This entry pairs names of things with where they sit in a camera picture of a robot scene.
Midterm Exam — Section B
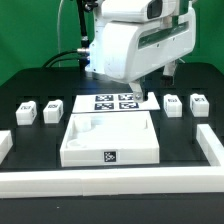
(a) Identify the white fence bar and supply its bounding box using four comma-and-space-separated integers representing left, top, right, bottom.
196, 124, 224, 168
0, 130, 13, 164
0, 166, 224, 198

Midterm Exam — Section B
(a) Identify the white right fence bar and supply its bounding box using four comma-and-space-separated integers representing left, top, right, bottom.
196, 124, 224, 168

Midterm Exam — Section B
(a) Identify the white front fence bar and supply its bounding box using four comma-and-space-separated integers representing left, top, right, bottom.
0, 166, 224, 198

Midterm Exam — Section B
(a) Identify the black cable bundle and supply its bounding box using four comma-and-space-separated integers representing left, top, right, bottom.
41, 49, 91, 69

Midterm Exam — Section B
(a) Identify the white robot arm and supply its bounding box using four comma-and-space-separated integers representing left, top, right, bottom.
86, 0, 196, 102

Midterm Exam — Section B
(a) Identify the white left fence bar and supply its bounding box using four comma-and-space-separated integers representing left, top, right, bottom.
0, 130, 13, 164

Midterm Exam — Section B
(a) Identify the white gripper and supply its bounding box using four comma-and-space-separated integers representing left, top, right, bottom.
103, 11, 196, 102

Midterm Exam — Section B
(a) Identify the white thin cable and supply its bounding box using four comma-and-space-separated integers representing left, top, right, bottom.
56, 0, 66, 68

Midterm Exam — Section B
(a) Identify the white marker sheet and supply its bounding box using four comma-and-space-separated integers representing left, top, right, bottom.
72, 92, 160, 113

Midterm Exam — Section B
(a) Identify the white square tabletop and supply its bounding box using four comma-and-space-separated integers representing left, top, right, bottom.
60, 111, 159, 167

